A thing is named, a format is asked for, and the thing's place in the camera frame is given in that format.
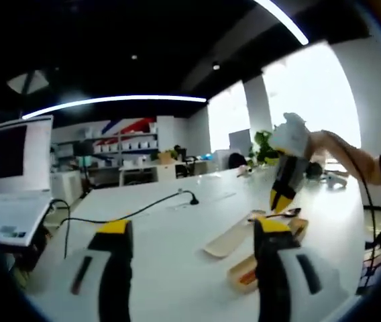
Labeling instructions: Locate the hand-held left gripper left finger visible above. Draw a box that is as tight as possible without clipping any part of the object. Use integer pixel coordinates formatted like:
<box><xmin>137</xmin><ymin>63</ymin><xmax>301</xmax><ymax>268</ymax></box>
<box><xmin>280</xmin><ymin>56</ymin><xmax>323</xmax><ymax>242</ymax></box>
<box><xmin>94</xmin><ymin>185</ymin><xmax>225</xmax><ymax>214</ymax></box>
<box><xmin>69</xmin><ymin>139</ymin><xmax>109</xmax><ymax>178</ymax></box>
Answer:
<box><xmin>59</xmin><ymin>219</ymin><xmax>134</xmax><ymax>322</ymax></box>

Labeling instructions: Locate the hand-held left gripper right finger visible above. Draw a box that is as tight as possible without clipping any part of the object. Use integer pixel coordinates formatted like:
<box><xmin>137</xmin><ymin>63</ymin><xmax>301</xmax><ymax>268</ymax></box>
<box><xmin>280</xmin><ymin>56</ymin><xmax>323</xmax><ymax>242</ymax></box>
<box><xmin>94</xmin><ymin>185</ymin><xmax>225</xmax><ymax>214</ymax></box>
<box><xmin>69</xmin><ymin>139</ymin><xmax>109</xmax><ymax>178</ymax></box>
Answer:
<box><xmin>252</xmin><ymin>216</ymin><xmax>351</xmax><ymax>322</ymax></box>

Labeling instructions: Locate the dark spoon utensil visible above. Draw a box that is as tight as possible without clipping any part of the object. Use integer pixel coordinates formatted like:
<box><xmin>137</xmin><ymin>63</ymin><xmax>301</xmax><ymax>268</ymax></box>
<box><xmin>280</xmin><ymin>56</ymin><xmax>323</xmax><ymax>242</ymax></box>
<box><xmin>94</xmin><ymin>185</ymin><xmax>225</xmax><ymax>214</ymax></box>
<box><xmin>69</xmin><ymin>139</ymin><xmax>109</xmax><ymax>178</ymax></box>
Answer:
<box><xmin>247</xmin><ymin>207</ymin><xmax>302</xmax><ymax>223</ymax></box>

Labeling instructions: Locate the beige cutlery case base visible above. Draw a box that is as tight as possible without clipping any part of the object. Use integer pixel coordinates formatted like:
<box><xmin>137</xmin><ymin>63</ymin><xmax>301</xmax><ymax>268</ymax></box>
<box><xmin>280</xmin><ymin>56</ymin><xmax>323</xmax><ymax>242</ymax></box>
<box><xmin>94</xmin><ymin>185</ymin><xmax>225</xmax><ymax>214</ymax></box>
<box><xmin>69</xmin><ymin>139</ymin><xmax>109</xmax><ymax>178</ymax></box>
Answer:
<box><xmin>227</xmin><ymin>217</ymin><xmax>309</xmax><ymax>294</ymax></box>

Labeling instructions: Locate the dark round object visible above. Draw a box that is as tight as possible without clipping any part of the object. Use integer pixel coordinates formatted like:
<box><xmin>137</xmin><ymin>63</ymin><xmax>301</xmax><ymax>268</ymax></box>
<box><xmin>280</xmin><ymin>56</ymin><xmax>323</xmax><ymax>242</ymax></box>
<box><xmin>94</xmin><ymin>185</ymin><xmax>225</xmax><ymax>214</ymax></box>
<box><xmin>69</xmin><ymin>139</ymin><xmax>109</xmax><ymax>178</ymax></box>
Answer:
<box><xmin>306</xmin><ymin>162</ymin><xmax>324</xmax><ymax>177</ymax></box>

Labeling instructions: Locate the potted green plant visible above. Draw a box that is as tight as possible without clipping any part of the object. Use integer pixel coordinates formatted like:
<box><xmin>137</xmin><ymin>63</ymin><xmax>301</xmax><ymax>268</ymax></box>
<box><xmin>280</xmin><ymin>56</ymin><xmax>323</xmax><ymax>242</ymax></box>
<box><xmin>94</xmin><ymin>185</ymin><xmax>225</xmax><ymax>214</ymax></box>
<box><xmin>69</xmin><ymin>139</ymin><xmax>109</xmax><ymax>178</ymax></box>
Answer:
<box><xmin>249</xmin><ymin>130</ymin><xmax>280</xmax><ymax>165</ymax></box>

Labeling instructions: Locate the grey white small device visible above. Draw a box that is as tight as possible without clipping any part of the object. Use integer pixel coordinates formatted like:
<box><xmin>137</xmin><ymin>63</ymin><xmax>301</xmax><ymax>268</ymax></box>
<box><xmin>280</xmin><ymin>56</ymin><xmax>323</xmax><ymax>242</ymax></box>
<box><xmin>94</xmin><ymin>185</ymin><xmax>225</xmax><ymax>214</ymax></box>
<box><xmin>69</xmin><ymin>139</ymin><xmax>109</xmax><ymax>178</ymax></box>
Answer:
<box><xmin>324</xmin><ymin>175</ymin><xmax>348</xmax><ymax>189</ymax></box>

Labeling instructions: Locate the black chair back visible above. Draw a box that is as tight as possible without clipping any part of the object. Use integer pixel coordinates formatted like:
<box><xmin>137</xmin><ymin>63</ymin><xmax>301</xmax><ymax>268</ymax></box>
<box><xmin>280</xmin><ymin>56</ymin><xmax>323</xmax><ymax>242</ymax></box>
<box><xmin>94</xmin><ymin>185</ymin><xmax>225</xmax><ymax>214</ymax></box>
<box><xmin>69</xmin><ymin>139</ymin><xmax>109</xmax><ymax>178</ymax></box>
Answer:
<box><xmin>227</xmin><ymin>152</ymin><xmax>248</xmax><ymax>169</ymax></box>

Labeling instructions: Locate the grey standing board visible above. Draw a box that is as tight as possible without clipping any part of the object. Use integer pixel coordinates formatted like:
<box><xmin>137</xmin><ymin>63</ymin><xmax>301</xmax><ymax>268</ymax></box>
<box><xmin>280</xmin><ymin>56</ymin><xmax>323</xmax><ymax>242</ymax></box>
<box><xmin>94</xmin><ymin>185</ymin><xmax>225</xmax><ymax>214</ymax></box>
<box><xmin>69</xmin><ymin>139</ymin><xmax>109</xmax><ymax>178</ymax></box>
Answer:
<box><xmin>229</xmin><ymin>129</ymin><xmax>252</xmax><ymax>150</ymax></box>

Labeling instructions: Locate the white cabinet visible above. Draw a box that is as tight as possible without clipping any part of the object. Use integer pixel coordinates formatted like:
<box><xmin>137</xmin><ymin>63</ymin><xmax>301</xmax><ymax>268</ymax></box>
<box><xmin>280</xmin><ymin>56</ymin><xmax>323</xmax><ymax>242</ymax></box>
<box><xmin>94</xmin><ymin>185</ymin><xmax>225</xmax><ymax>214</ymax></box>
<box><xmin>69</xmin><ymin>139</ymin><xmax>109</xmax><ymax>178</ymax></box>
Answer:
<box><xmin>50</xmin><ymin>170</ymin><xmax>83</xmax><ymax>206</ymax></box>

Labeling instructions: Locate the white office desk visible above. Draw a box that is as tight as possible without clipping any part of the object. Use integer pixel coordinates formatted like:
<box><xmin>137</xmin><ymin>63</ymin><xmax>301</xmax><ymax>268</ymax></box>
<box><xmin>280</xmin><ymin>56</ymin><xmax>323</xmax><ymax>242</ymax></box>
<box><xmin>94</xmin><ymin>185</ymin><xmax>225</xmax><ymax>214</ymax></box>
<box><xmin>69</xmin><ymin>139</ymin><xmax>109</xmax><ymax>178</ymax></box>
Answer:
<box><xmin>119</xmin><ymin>162</ymin><xmax>211</xmax><ymax>186</ymax></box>

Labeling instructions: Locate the curved ceiling light strip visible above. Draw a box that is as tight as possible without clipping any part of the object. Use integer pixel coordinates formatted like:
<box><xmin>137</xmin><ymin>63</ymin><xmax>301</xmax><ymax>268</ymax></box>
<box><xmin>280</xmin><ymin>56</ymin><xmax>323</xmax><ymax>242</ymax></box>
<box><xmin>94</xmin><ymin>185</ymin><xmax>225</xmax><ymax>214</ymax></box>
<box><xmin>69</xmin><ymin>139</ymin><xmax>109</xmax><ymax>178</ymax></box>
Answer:
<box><xmin>254</xmin><ymin>0</ymin><xmax>309</xmax><ymax>46</ymax></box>

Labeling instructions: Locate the cardboard box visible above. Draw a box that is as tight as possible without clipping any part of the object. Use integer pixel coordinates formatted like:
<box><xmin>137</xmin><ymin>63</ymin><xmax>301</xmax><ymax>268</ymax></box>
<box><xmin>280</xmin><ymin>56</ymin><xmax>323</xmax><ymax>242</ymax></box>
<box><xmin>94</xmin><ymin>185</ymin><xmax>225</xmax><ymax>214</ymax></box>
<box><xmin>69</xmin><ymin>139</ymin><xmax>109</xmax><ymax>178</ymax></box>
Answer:
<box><xmin>158</xmin><ymin>151</ymin><xmax>176</xmax><ymax>166</ymax></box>

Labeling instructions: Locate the storage shelf with white boxes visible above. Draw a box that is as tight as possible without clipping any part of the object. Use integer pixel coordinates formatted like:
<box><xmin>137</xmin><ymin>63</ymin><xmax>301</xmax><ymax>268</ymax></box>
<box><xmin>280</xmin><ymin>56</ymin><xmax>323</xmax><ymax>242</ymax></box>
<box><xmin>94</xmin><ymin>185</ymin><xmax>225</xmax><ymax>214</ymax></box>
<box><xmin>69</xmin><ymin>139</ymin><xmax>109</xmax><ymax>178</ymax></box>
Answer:
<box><xmin>51</xmin><ymin>123</ymin><xmax>160</xmax><ymax>162</ymax></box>

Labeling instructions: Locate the white laptop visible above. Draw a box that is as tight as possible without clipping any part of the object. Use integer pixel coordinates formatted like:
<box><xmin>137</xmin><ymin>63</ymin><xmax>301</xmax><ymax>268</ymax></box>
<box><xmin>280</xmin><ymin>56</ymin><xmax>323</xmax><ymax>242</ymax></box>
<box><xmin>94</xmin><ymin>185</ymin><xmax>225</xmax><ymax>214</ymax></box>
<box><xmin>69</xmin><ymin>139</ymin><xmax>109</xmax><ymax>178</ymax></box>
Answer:
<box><xmin>0</xmin><ymin>115</ymin><xmax>54</xmax><ymax>248</ymax></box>

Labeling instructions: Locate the straight ceiling light strip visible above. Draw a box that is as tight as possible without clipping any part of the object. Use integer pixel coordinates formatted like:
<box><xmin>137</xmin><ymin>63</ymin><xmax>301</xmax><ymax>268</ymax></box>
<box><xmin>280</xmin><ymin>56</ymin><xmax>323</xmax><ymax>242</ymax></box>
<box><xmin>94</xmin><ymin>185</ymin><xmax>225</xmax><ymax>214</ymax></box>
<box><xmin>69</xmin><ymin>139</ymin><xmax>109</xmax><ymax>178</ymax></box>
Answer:
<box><xmin>21</xmin><ymin>95</ymin><xmax>207</xmax><ymax>121</ymax></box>

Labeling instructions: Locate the white ceiling panel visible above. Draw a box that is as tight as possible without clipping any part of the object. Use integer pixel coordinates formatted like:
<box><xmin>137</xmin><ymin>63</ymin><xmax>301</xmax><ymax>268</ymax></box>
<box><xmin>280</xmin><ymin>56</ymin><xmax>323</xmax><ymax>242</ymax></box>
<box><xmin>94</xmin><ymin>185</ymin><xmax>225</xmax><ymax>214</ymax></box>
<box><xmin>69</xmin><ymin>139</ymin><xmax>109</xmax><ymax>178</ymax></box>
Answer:
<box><xmin>6</xmin><ymin>69</ymin><xmax>50</xmax><ymax>95</ymax></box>

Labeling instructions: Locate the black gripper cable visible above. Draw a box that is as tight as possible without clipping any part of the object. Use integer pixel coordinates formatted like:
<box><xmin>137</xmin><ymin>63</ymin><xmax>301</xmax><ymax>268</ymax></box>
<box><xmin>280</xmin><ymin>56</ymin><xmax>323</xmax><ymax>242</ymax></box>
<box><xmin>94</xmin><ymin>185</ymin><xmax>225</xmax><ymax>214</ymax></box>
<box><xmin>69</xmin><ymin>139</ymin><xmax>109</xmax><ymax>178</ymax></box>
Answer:
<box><xmin>323</xmin><ymin>129</ymin><xmax>379</xmax><ymax>250</ymax></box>

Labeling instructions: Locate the black power cable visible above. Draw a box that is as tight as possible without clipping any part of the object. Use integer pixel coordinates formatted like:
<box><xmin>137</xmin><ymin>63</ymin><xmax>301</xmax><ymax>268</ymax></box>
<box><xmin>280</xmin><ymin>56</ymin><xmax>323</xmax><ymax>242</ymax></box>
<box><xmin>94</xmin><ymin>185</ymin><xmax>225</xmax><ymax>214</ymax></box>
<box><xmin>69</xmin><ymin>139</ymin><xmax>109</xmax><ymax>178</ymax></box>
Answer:
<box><xmin>50</xmin><ymin>189</ymin><xmax>200</xmax><ymax>260</ymax></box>

